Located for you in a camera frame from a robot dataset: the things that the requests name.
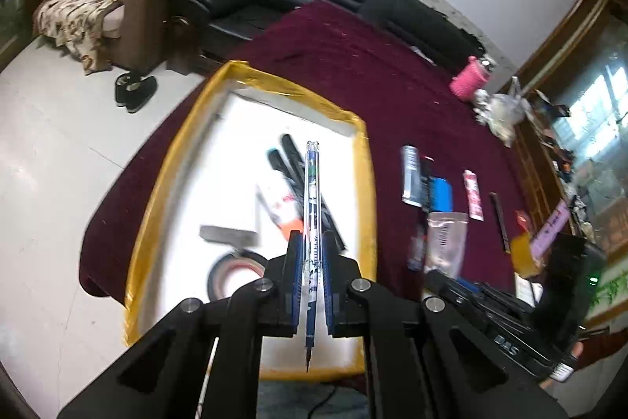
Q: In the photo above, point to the blue battery pack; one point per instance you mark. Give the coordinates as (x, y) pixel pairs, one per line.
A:
(441, 196)

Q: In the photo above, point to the maroon velvet table cloth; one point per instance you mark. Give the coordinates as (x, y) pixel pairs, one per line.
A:
(403, 100)

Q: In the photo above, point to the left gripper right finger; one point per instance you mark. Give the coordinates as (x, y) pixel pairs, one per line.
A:
(435, 358)

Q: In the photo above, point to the black slippers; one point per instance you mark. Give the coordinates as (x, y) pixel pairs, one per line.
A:
(133, 92)

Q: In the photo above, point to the silver ointment tube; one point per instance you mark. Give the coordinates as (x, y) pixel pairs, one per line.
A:
(412, 182)

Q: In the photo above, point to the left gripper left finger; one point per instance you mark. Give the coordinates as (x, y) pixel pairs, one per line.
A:
(201, 359)

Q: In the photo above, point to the black red tape roll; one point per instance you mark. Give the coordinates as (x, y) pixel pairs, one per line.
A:
(232, 271)

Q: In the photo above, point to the yellow taped white box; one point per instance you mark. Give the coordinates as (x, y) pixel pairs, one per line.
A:
(214, 172)

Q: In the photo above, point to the white red patterned tube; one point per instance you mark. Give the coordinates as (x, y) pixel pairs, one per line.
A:
(473, 195)

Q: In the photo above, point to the floral patterned blanket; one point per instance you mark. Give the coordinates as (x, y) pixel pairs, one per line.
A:
(77, 26)

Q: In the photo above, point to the black leather sofa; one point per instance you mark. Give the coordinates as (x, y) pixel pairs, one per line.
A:
(201, 34)

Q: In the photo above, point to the clear blue ballpoint pen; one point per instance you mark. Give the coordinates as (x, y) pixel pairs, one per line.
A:
(311, 237)

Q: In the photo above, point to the white plastic bag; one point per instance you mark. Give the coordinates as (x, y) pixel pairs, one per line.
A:
(501, 112)

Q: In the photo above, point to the pink yarn cone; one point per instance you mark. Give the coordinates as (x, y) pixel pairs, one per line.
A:
(474, 76)

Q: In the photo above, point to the white glue bottle orange cap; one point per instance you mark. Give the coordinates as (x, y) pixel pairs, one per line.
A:
(281, 207)

